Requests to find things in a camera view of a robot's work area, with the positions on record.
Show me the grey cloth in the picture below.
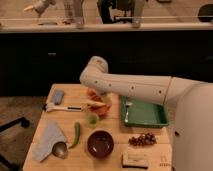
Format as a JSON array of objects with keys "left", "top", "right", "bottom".
[{"left": 32, "top": 120, "right": 67, "bottom": 162}]

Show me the green chili pepper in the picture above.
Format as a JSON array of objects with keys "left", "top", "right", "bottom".
[{"left": 69, "top": 122, "right": 81, "bottom": 148}]

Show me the dark red bowl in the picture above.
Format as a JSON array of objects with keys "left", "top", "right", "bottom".
[{"left": 87, "top": 130, "right": 114, "bottom": 159}]

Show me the metal spoon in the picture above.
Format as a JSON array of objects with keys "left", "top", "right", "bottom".
[{"left": 52, "top": 142, "right": 68, "bottom": 159}]

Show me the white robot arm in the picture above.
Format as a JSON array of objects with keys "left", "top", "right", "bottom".
[{"left": 80, "top": 56, "right": 213, "bottom": 171}]

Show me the orange apple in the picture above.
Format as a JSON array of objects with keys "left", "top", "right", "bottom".
[{"left": 87, "top": 88, "right": 97, "bottom": 97}]

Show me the black chair base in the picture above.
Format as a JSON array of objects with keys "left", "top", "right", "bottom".
[{"left": 0, "top": 116, "right": 31, "bottom": 171}]

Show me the black office chair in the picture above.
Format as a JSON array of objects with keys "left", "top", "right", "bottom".
[{"left": 97, "top": 0, "right": 134, "bottom": 24}]

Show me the white banana piece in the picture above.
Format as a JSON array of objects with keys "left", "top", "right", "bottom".
[{"left": 87, "top": 100, "right": 106, "bottom": 107}]

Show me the orange plate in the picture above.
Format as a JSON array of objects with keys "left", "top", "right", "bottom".
[{"left": 89, "top": 95, "right": 112, "bottom": 116}]

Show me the grey blue sponge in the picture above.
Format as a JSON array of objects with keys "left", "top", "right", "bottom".
[{"left": 52, "top": 90, "right": 64, "bottom": 105}]

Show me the light green plastic cup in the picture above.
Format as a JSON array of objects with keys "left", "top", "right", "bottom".
[{"left": 86, "top": 113, "right": 99, "bottom": 128}]

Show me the green plastic tray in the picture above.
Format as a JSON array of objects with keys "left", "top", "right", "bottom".
[{"left": 120, "top": 96, "right": 169, "bottom": 128}]

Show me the bunch of dark grapes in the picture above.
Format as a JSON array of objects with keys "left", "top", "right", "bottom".
[{"left": 128, "top": 133, "right": 157, "bottom": 146}]

